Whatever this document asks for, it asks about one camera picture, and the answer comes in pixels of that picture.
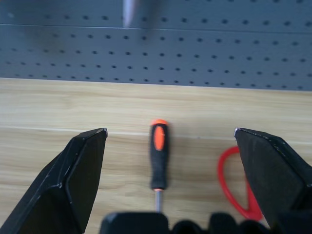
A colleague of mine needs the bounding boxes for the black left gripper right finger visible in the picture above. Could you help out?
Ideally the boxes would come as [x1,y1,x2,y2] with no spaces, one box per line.
[234,127,312,229]

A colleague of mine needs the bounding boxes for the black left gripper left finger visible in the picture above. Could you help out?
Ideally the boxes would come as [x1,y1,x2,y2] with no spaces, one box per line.
[0,128,109,234]

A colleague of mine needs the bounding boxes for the red handled scissors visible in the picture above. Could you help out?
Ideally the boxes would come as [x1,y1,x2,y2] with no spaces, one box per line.
[217,146,265,224]

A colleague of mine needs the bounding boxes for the grey metal pegboard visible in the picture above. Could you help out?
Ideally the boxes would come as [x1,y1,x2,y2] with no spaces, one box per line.
[0,0,312,91]

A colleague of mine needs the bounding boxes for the orange black handled screwdriver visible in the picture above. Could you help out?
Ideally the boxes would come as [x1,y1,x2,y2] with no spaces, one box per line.
[149,118,172,214]

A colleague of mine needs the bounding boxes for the blue handled scissors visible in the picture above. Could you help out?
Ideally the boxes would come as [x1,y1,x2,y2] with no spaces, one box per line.
[121,0,136,28]

